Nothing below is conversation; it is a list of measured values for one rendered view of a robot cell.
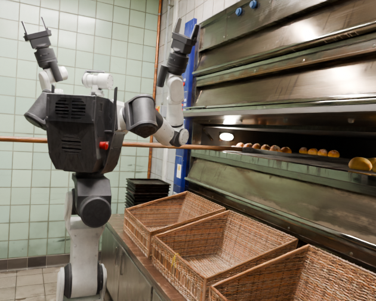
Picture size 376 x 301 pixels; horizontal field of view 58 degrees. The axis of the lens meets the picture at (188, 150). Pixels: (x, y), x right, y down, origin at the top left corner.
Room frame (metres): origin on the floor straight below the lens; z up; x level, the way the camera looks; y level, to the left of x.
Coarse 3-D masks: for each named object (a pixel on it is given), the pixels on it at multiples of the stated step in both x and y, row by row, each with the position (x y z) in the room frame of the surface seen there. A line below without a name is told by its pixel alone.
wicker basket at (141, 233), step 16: (128, 208) 2.32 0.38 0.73; (144, 208) 2.37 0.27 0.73; (160, 208) 2.42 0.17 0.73; (176, 208) 2.48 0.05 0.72; (192, 208) 2.36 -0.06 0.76; (208, 208) 2.18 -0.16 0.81; (224, 208) 2.02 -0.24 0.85; (128, 224) 2.22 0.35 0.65; (144, 224) 2.38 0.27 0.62; (160, 224) 2.42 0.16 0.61; (176, 224) 1.89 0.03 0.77; (144, 240) 1.91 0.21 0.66
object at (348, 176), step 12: (216, 156) 2.23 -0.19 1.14; (228, 156) 2.10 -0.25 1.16; (240, 156) 1.98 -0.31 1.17; (252, 156) 1.87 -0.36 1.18; (288, 168) 1.61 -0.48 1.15; (300, 168) 1.54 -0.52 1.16; (312, 168) 1.48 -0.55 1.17; (324, 168) 1.42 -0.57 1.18; (336, 168) 1.43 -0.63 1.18; (348, 180) 1.31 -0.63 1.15; (360, 180) 1.26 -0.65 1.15; (372, 180) 1.22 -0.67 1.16
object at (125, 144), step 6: (0, 138) 1.74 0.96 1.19; (6, 138) 1.75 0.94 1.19; (12, 138) 1.76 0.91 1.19; (18, 138) 1.77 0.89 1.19; (24, 138) 1.79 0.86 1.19; (30, 138) 1.80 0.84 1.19; (36, 138) 1.81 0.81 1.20; (42, 138) 1.83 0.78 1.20; (126, 144) 2.01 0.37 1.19; (132, 144) 2.03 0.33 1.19; (138, 144) 2.04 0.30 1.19; (144, 144) 2.06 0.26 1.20; (150, 144) 2.08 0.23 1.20; (156, 144) 2.09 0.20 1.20; (228, 150) 2.32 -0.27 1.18; (234, 150) 2.33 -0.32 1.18; (240, 150) 2.35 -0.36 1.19
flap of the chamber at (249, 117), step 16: (208, 112) 2.06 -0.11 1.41; (224, 112) 1.89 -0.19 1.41; (240, 112) 1.75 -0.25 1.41; (256, 112) 1.63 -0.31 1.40; (272, 112) 1.52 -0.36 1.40; (288, 112) 1.43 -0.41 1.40; (304, 112) 1.34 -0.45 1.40; (320, 112) 1.27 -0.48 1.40; (336, 112) 1.21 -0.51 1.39; (352, 112) 1.15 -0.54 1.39; (368, 112) 1.10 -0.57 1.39
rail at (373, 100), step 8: (280, 104) 1.49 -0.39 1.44; (288, 104) 1.44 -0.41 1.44; (296, 104) 1.40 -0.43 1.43; (304, 104) 1.36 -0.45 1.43; (312, 104) 1.32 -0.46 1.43; (320, 104) 1.28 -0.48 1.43; (328, 104) 1.25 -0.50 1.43; (336, 104) 1.22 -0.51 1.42; (344, 104) 1.18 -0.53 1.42; (352, 104) 1.16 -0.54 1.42; (360, 104) 1.13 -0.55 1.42; (368, 104) 1.10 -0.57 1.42; (184, 112) 2.38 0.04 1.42; (192, 112) 2.27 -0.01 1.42
